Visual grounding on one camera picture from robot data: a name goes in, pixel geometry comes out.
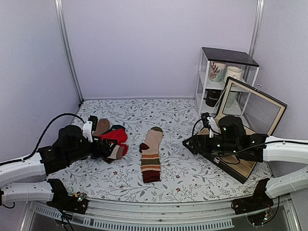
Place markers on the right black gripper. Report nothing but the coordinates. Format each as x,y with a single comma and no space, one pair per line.
198,139

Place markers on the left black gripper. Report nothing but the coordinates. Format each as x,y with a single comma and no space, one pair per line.
106,151

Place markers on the beige striped ribbed sock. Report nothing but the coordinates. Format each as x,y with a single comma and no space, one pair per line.
149,149

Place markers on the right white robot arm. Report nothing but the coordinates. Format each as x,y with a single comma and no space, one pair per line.
228,137

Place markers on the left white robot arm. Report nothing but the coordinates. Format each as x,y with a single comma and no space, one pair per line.
73,144

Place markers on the black compartment organizer box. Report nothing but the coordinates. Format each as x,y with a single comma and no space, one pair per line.
259,112

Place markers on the brown beige block sock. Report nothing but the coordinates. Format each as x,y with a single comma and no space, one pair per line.
116,154

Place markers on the red sock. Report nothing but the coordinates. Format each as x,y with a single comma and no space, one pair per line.
120,136

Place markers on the tan brown sock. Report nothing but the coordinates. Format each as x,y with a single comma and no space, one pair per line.
102,126

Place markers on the dark green sock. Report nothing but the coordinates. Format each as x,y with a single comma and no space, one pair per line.
115,127

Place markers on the floral tablecloth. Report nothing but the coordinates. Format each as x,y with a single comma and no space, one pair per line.
184,177

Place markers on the black mug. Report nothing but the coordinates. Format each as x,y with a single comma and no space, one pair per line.
212,97

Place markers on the pale green mug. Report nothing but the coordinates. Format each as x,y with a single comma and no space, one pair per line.
231,97

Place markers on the cream white mug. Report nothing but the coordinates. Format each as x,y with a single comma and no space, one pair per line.
234,72

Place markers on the floral pattern mug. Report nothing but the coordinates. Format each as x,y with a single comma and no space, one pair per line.
217,71

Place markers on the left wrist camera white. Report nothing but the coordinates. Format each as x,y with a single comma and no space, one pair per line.
89,126

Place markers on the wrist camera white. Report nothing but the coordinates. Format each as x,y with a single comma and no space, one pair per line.
89,126
210,124

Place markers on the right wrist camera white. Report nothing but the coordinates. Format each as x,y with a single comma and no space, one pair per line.
210,124

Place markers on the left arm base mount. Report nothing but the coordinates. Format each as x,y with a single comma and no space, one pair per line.
62,201

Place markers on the aluminium front rail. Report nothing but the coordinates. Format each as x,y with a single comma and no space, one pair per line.
172,211

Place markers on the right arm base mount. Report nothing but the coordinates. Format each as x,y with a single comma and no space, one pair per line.
259,200

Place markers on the white frame glass shelf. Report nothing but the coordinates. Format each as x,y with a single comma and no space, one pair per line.
231,58

